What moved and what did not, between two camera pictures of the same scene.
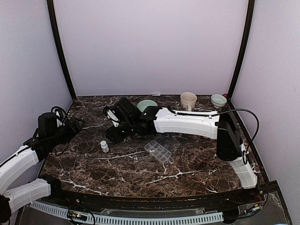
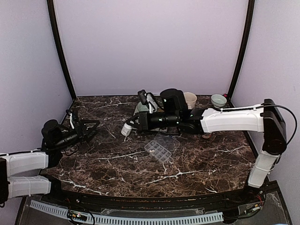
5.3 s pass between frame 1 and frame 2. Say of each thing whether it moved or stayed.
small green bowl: stayed
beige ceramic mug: stayed
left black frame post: stayed
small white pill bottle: moved
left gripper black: moved
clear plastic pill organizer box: stayed
